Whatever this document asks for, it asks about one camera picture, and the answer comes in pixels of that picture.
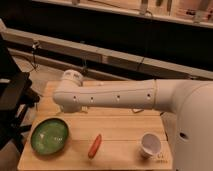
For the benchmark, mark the green ceramic bowl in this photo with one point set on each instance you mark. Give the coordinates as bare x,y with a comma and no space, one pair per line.
49,136

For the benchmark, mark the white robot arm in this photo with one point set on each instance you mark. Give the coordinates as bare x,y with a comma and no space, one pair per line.
190,100

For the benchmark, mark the orange carrot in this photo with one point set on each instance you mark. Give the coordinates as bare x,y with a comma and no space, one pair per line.
94,147

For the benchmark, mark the white cup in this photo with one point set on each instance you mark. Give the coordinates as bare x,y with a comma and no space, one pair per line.
150,145

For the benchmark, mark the black chair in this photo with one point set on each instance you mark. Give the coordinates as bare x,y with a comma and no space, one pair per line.
16,96

